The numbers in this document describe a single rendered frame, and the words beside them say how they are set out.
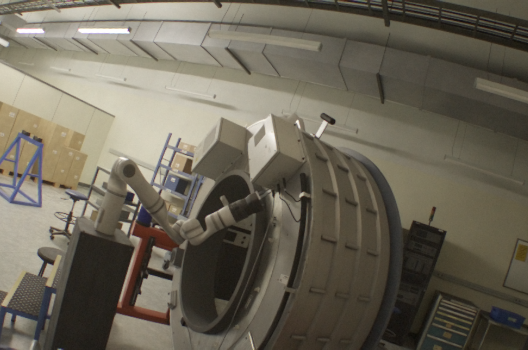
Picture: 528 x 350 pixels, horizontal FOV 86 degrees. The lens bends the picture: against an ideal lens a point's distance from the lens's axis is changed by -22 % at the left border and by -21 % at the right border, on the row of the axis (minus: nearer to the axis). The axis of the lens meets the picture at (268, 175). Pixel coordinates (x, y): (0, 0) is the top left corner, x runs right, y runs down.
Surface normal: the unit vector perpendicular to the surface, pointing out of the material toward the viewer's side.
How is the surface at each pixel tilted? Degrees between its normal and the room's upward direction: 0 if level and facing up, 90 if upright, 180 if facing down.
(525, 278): 90
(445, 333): 90
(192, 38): 90
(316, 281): 81
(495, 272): 90
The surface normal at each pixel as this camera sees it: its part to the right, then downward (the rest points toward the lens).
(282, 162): 0.09, 0.70
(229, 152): -0.04, 0.82
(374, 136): -0.37, -0.21
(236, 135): 0.56, -0.46
